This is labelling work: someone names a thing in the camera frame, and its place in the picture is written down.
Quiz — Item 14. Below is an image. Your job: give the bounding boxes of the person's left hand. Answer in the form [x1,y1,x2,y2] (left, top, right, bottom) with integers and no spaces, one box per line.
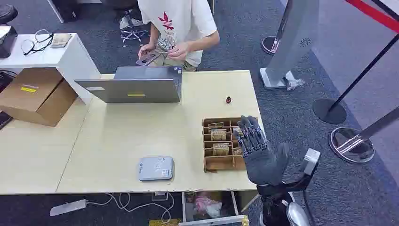
[168,42,192,62]

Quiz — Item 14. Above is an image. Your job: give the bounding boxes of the person's right hand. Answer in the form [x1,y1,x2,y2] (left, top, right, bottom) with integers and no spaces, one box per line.
[138,43,156,60]

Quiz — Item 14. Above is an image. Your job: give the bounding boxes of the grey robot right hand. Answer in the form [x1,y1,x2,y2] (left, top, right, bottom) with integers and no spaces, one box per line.
[233,115,291,186]

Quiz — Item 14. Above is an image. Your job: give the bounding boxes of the grey smartphone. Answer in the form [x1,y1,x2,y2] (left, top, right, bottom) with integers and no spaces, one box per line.
[136,50,161,67]

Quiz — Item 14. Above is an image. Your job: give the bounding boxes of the chair star base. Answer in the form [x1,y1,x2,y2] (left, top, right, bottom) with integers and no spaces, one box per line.
[120,26,151,48]

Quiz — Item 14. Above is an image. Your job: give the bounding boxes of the person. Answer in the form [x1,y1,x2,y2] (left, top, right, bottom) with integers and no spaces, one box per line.
[137,0,221,73]

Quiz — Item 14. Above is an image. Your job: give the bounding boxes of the grey laptop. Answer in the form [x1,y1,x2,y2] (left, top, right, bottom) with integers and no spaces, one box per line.
[74,65,184,104]

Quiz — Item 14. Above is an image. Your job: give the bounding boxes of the wooden card box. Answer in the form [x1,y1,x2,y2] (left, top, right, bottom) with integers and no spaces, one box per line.
[202,117,260,173]

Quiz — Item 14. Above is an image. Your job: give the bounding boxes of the pink plastic bag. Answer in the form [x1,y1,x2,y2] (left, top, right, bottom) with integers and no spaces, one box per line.
[193,194,223,219]

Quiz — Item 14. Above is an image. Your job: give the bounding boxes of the white side table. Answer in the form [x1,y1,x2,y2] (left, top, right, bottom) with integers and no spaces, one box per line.
[0,32,101,105]

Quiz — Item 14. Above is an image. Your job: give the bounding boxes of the beige card pouch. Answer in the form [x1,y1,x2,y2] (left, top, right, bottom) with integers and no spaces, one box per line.
[50,33,72,48]

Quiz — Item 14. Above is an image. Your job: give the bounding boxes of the black stanchion base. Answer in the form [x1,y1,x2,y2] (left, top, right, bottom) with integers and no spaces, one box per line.
[312,98,348,125]

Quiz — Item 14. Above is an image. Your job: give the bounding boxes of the large pale wooden desk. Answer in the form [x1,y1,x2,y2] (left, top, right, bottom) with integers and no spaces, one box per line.
[56,70,265,194]

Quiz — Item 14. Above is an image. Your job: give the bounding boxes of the white open bin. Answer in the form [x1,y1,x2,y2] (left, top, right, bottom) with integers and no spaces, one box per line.
[182,191,239,223]

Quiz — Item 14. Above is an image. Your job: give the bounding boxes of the crumpled white plastic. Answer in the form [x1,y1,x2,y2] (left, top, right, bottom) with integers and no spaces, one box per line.
[285,71,306,91]

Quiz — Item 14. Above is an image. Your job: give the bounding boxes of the small chrome stanchion base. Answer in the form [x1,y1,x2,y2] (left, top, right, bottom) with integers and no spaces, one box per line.
[261,36,281,56]

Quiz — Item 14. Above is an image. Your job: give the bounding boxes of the large chrome stanchion base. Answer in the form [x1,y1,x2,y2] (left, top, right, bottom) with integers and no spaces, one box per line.
[328,126,376,164]

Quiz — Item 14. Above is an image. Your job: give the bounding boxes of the grey flat card reader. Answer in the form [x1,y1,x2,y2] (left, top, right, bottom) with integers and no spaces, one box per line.
[138,156,175,182]

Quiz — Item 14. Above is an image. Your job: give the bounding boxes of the white power adapter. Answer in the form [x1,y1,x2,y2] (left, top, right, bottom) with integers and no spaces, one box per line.
[152,191,169,202]

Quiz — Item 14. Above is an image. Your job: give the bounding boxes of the yellow packet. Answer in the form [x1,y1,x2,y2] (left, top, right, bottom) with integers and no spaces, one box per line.
[149,218,183,226]

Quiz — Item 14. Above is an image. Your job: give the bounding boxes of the silver pillar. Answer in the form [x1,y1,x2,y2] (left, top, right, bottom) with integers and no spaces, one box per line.
[259,0,320,90]

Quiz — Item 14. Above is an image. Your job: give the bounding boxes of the black-rimmed glasses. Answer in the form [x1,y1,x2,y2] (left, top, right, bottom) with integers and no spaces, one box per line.
[21,29,55,57]

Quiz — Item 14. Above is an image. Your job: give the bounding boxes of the brown cardboard box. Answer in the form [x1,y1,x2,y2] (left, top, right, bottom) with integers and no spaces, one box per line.
[0,67,79,127]

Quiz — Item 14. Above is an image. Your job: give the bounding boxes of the chrome stanchion pole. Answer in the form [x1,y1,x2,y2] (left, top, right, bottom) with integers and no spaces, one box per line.
[336,106,399,154]

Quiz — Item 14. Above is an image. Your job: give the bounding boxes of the black device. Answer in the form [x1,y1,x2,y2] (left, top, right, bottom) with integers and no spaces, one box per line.
[0,25,18,59]

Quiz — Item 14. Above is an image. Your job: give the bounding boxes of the black stanchion pole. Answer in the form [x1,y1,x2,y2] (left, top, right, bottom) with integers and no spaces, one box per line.
[328,32,399,112]

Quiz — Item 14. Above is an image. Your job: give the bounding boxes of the black round stool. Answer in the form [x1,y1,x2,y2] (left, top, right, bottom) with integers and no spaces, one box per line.
[0,4,19,25]

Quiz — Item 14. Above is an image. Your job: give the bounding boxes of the small pale wooden desk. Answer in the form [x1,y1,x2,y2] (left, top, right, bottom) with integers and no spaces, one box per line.
[0,97,92,196]

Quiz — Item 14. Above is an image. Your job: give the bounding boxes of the white power strip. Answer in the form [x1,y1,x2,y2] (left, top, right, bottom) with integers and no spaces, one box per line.
[49,199,88,217]

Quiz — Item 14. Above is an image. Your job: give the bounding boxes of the red barrier belt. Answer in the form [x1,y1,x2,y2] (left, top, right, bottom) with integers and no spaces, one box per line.
[344,0,399,34]

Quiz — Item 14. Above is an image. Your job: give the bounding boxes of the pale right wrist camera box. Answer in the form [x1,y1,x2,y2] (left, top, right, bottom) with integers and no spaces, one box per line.
[302,148,321,176]

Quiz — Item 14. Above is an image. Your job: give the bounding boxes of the white cable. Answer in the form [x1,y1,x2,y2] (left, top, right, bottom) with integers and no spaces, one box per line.
[87,192,175,224]

